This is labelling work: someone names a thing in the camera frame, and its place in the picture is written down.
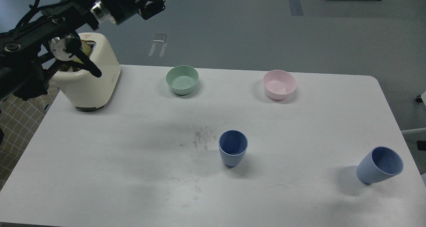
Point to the beige checkered cloth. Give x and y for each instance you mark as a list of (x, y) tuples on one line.
[(19, 122)]

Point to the pink bowl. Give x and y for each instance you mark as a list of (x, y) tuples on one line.
[(278, 84)]

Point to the cream toaster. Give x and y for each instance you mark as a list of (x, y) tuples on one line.
[(84, 91)]

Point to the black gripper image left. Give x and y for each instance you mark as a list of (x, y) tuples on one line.
[(118, 11)]

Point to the toast slice right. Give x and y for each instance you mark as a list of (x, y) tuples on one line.
[(87, 47)]

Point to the green bowl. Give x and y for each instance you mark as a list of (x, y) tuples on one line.
[(182, 79)]

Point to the light blue cup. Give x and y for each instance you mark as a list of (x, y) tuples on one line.
[(233, 145), (379, 165)]

